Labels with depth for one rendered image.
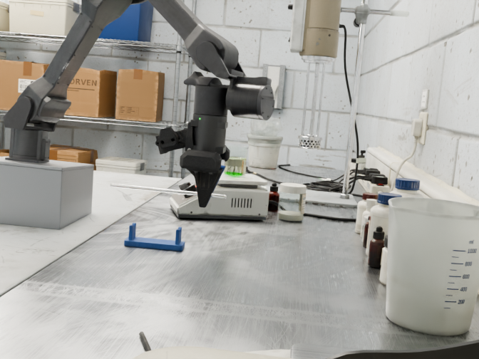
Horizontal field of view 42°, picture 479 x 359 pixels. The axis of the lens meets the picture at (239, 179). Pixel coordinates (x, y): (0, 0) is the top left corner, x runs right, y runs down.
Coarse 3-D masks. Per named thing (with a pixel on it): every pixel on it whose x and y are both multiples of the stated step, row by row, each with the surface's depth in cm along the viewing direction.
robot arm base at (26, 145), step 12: (12, 132) 118; (24, 132) 116; (36, 132) 117; (12, 144) 118; (24, 144) 117; (36, 144) 118; (48, 144) 120; (12, 156) 118; (24, 156) 117; (36, 156) 118; (48, 156) 120
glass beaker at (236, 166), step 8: (232, 144) 139; (240, 144) 139; (232, 152) 134; (240, 152) 134; (232, 160) 134; (240, 160) 135; (232, 168) 135; (240, 168) 135; (224, 176) 136; (232, 176) 135; (240, 176) 135
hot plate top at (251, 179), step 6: (222, 174) 141; (246, 174) 145; (222, 180) 132; (228, 180) 132; (234, 180) 133; (240, 180) 133; (246, 180) 134; (252, 180) 134; (258, 180) 135; (264, 180) 136
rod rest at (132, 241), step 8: (176, 232) 104; (128, 240) 105; (136, 240) 105; (144, 240) 106; (152, 240) 106; (160, 240) 106; (168, 240) 107; (176, 240) 104; (152, 248) 104; (160, 248) 104; (168, 248) 104; (176, 248) 104
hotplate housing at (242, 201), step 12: (216, 192) 131; (228, 192) 132; (240, 192) 133; (252, 192) 133; (264, 192) 134; (180, 204) 130; (192, 204) 131; (216, 204) 132; (228, 204) 132; (240, 204) 133; (252, 204) 134; (264, 204) 134; (180, 216) 131; (192, 216) 131; (204, 216) 132; (216, 216) 132; (228, 216) 133; (240, 216) 134; (252, 216) 135; (264, 216) 135
